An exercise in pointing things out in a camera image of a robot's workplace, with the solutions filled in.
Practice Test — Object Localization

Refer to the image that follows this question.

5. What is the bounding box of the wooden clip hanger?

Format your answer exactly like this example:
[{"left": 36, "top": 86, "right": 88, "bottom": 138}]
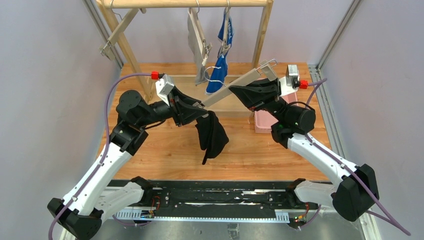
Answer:
[{"left": 193, "top": 59, "right": 278, "bottom": 109}]

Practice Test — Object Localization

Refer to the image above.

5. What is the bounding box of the grey underwear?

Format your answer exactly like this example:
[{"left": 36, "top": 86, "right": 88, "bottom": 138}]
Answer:
[{"left": 187, "top": 7, "right": 212, "bottom": 86}]

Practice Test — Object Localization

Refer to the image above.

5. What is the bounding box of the black underwear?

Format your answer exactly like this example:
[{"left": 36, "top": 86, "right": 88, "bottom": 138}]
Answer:
[{"left": 195, "top": 110, "right": 229, "bottom": 165}]

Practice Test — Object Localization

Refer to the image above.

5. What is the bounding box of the wooden hanger with grey underwear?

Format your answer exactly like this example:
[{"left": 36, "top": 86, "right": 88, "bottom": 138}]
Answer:
[{"left": 187, "top": 0, "right": 212, "bottom": 69}]

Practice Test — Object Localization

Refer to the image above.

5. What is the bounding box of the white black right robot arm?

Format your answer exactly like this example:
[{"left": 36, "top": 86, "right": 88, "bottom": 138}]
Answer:
[{"left": 228, "top": 77, "right": 380, "bottom": 222}]

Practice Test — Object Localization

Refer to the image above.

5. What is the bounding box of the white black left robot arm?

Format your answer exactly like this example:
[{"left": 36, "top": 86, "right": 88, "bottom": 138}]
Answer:
[{"left": 47, "top": 87, "right": 208, "bottom": 240}]

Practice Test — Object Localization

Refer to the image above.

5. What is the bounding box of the blue underwear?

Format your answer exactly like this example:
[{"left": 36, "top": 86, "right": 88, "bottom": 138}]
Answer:
[{"left": 205, "top": 13, "right": 234, "bottom": 95}]

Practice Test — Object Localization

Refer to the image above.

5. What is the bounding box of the wooden hanger with blue underwear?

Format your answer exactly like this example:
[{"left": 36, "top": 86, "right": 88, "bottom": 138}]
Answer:
[{"left": 218, "top": 0, "right": 231, "bottom": 57}]

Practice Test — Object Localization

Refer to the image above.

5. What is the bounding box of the empty wooden hanger far left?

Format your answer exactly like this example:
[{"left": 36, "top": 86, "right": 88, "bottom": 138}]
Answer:
[{"left": 96, "top": 0, "right": 147, "bottom": 62}]

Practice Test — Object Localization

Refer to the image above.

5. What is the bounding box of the wooden clothes rack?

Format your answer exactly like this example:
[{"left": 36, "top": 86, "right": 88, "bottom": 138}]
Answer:
[{"left": 112, "top": 0, "right": 273, "bottom": 100}]

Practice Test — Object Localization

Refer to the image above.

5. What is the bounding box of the pink plastic basket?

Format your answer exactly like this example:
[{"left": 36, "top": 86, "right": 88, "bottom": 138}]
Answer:
[{"left": 253, "top": 92, "right": 298, "bottom": 134}]

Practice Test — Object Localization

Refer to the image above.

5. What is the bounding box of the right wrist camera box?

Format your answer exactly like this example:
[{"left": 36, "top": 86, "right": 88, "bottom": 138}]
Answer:
[{"left": 278, "top": 64, "right": 300, "bottom": 97}]

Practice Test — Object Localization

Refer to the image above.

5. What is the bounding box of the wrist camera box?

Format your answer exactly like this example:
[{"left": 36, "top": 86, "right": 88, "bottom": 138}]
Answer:
[
  {"left": 155, "top": 74, "right": 175, "bottom": 107},
  {"left": 278, "top": 64, "right": 300, "bottom": 97}
]

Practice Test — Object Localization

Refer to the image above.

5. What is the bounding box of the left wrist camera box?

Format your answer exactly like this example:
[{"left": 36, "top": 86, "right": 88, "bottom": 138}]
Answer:
[{"left": 155, "top": 74, "right": 175, "bottom": 107}]

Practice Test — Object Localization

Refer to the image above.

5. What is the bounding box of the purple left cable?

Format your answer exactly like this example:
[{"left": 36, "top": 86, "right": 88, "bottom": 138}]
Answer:
[{"left": 47, "top": 70, "right": 160, "bottom": 240}]

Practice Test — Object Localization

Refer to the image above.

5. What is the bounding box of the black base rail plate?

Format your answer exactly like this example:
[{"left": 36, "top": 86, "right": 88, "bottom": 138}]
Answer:
[{"left": 114, "top": 180, "right": 318, "bottom": 224}]

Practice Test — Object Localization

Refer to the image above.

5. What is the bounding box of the aluminium frame rail right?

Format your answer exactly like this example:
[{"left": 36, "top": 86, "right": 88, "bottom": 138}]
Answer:
[{"left": 308, "top": 0, "right": 382, "bottom": 240}]

